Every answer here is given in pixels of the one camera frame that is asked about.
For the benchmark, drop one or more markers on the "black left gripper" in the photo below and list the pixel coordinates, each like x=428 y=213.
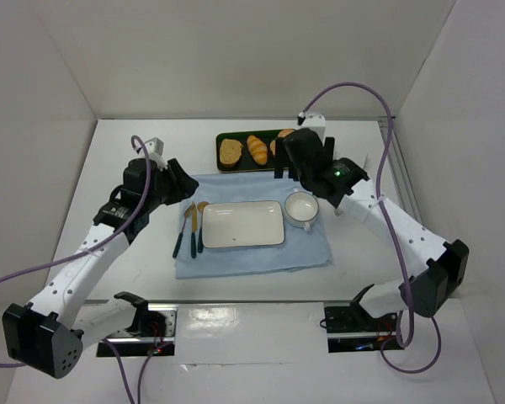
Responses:
x=175 y=182

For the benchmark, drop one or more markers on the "white bowl with handles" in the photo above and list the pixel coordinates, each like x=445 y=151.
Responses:
x=301 y=210

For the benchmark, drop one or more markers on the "small bread slice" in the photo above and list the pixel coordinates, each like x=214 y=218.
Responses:
x=272 y=147

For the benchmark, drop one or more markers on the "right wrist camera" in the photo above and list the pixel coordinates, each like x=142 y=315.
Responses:
x=313 y=121

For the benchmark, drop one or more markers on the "orange sugared donut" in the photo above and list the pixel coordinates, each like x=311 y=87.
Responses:
x=285 y=132

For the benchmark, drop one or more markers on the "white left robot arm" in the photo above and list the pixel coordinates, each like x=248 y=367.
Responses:
x=50 y=332

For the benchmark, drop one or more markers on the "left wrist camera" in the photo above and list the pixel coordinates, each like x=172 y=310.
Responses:
x=154 y=147

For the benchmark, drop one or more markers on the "white rectangular plate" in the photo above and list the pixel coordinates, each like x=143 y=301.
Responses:
x=243 y=224

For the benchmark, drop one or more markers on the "gold knife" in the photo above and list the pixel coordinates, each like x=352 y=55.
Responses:
x=193 y=238

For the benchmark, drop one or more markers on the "striped bread roll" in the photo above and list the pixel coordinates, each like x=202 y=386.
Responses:
x=258 y=150

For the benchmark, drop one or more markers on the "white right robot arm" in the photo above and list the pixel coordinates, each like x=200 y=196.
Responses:
x=433 y=267

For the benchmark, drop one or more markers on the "dark green tray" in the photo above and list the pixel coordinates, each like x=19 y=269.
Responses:
x=246 y=163

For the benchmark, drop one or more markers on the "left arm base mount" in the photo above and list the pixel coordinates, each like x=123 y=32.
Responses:
x=157 y=334

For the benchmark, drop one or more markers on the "aluminium rail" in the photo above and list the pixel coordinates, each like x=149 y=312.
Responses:
x=396 y=180

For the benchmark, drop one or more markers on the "gold spoon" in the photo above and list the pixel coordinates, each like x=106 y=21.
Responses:
x=201 y=207

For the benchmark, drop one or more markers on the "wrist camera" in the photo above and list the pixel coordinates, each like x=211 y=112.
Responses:
x=313 y=121
x=154 y=147

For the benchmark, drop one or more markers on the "large bread slice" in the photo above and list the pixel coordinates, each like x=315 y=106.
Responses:
x=230 y=152

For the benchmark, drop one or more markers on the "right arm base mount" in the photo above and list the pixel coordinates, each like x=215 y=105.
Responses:
x=350 y=329

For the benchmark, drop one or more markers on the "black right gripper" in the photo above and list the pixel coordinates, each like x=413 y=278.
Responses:
x=299 y=144

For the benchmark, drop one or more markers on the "light blue cloth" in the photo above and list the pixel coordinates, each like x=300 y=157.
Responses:
x=299 y=250

